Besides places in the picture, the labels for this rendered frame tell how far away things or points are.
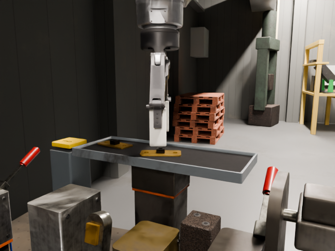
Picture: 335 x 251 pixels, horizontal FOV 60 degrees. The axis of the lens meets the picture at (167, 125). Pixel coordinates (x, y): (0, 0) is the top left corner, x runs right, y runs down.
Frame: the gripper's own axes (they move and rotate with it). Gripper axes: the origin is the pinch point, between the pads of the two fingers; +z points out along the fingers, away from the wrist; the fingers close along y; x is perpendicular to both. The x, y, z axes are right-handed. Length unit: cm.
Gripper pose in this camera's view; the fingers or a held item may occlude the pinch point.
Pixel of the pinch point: (160, 132)
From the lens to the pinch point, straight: 59.5
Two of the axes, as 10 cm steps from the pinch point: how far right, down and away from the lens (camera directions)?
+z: 0.0, 9.8, 1.7
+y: -0.4, 1.7, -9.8
